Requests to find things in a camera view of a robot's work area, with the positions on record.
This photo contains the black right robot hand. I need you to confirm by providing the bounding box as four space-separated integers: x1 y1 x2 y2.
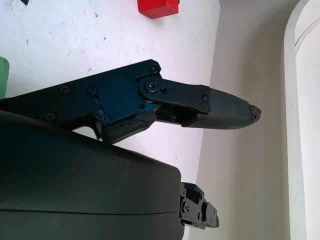
0 59 262 240

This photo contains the green cube block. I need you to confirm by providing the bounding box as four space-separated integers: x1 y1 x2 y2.
0 56 11 100

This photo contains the red cube block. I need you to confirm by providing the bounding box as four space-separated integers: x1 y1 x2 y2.
137 0 180 20

